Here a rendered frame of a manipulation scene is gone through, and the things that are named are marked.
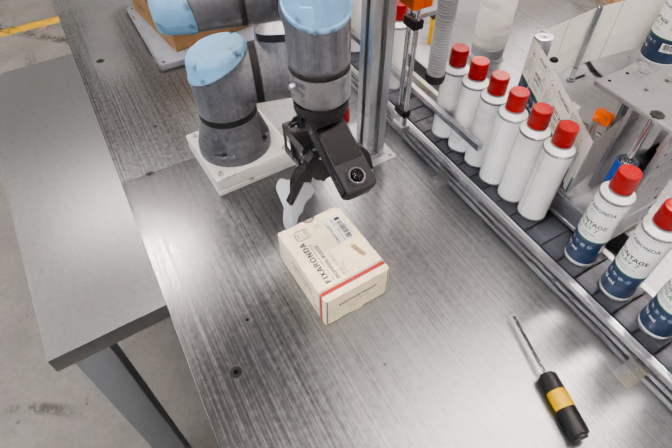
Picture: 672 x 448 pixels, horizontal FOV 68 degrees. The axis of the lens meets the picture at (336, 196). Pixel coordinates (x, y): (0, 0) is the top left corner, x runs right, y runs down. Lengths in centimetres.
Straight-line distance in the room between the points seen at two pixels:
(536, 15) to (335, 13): 112
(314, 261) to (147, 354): 111
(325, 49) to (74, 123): 88
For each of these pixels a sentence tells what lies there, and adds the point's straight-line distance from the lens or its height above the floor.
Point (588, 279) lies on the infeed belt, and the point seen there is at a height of 88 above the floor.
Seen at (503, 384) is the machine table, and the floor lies 83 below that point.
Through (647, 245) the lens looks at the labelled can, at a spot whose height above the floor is 102.
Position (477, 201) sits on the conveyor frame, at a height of 86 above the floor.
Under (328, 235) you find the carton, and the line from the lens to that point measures 86.
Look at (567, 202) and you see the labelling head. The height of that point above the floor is 93.
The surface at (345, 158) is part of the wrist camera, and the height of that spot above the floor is 116.
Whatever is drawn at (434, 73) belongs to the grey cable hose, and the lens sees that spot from 88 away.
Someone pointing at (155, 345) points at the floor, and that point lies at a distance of 186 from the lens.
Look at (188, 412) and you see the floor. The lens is 173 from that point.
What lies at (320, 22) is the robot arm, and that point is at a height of 132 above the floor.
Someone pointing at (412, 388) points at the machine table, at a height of 83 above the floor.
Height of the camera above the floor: 158
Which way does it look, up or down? 48 degrees down
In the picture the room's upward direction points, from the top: straight up
